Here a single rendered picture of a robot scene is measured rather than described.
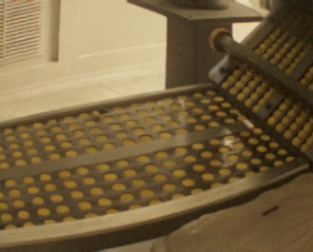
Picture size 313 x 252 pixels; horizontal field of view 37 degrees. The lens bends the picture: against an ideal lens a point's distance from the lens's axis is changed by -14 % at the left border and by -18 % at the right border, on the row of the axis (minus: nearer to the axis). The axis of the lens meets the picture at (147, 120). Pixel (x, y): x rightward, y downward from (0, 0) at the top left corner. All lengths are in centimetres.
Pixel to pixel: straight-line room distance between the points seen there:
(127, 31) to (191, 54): 197
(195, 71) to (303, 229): 88
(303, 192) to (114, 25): 274
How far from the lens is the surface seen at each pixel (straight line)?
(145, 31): 319
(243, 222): 36
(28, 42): 294
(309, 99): 51
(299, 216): 37
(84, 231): 39
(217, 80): 64
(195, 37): 116
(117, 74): 315
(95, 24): 304
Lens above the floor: 120
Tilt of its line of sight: 27 degrees down
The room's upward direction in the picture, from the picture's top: 1 degrees clockwise
